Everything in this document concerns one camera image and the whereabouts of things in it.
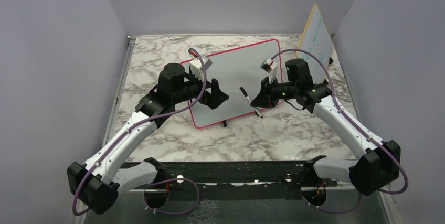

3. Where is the black mounting rail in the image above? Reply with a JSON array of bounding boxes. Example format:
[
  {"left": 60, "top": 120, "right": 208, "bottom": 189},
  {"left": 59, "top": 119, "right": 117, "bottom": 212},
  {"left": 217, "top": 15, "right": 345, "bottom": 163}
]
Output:
[{"left": 136, "top": 161, "right": 337, "bottom": 201}]

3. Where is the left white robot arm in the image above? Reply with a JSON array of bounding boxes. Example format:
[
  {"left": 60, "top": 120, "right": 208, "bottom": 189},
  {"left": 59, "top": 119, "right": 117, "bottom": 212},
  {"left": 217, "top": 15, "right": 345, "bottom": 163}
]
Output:
[{"left": 67, "top": 63, "right": 229, "bottom": 216}]

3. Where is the yellow framed whiteboard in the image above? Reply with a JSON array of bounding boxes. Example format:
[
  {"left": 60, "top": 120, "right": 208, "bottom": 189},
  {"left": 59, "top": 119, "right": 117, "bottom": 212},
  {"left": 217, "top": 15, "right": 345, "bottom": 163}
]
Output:
[{"left": 296, "top": 4, "right": 334, "bottom": 84}]

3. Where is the purple cable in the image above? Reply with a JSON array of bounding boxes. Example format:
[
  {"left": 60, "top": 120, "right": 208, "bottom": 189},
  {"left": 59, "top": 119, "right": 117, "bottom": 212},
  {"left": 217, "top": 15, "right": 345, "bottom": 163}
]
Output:
[
  {"left": 72, "top": 48, "right": 208, "bottom": 217},
  {"left": 269, "top": 48, "right": 409, "bottom": 215}
]

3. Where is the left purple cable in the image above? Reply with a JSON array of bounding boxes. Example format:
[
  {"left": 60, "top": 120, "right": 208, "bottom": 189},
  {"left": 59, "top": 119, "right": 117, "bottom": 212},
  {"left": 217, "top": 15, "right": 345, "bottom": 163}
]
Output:
[{"left": 72, "top": 48, "right": 208, "bottom": 217}]

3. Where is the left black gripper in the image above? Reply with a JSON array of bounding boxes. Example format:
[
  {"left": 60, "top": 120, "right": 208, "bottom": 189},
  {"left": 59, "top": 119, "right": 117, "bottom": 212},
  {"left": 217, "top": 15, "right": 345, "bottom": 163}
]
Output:
[{"left": 172, "top": 69, "right": 229, "bottom": 109}]

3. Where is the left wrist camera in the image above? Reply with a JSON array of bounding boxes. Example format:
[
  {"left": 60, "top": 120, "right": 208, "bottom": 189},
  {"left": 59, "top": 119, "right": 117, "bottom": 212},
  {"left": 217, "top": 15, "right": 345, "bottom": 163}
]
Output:
[{"left": 189, "top": 56, "right": 213, "bottom": 80}]

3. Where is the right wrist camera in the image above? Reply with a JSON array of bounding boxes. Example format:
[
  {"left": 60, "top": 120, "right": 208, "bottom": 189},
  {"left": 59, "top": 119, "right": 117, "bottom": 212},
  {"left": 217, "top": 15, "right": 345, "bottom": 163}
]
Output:
[{"left": 260, "top": 59, "right": 278, "bottom": 83}]

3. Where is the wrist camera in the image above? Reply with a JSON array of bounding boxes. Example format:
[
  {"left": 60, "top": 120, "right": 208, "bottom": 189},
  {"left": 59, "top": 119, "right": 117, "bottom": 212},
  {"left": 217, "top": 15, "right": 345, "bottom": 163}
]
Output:
[
  {"left": 189, "top": 56, "right": 213, "bottom": 80},
  {"left": 260, "top": 59, "right": 278, "bottom": 83}
]

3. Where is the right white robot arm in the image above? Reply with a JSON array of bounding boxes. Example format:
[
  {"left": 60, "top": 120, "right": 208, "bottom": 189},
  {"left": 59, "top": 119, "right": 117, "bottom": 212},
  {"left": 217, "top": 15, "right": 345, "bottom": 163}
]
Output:
[{"left": 250, "top": 59, "right": 401, "bottom": 196}]

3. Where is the white whiteboard marker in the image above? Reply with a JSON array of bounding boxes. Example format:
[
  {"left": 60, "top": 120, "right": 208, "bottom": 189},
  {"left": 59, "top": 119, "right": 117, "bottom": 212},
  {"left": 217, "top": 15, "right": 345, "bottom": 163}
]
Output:
[{"left": 239, "top": 87, "right": 263, "bottom": 119}]

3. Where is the aluminium frame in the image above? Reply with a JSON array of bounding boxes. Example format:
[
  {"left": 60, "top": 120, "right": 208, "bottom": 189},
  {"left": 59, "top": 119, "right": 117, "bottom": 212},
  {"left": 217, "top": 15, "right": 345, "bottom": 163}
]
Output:
[{"left": 73, "top": 35, "right": 137, "bottom": 224}]

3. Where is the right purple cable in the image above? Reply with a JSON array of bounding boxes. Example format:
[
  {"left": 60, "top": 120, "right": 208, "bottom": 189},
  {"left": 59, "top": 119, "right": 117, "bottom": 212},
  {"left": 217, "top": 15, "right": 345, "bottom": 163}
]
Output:
[{"left": 269, "top": 48, "right": 409, "bottom": 215}]

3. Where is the pink framed whiteboard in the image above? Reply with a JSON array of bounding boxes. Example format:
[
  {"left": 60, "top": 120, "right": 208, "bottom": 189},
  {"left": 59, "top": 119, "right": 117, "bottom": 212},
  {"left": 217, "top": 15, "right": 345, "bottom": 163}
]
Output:
[{"left": 190, "top": 39, "right": 280, "bottom": 129}]

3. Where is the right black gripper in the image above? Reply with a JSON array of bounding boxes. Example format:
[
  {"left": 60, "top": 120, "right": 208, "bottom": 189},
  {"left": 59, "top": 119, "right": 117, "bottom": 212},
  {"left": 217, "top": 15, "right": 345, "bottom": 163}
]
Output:
[{"left": 251, "top": 76, "right": 298, "bottom": 108}]

